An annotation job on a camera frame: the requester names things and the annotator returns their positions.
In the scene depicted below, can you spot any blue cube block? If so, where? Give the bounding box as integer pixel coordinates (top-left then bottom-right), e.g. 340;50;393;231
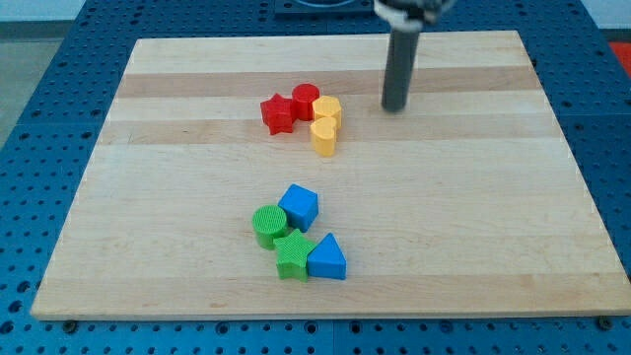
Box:
278;183;318;233

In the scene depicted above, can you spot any green cylinder block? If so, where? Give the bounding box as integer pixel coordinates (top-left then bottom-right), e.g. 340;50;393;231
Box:
251;205;289;249

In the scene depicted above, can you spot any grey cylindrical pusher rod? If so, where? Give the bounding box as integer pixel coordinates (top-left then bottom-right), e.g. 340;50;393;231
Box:
382;30;419;113

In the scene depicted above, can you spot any green star block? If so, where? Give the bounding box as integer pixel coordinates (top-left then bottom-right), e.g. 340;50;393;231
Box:
274;229;316;282

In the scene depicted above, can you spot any red cylinder block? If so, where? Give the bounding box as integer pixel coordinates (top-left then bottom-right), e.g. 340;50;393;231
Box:
291;83;320;121

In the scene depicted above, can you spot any wooden board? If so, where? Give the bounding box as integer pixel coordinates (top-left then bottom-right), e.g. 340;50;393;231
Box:
32;32;630;320

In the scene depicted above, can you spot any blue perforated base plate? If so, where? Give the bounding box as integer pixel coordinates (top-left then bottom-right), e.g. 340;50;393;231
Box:
1;1;630;354

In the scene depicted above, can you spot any robot arm end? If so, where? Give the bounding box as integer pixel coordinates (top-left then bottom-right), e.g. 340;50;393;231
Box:
374;0;456;33

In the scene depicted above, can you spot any red star block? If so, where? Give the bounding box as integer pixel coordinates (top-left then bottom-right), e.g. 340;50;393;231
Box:
260;94;295;135

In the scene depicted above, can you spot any yellow hexagon block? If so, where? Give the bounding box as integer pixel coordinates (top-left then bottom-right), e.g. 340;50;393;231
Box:
312;96;343;128

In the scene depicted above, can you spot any blue triangle block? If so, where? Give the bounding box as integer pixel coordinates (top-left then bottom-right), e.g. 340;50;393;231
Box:
307;233;347;280

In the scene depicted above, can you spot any yellow heart block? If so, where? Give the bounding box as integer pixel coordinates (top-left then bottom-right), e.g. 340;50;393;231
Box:
310;116;337;157

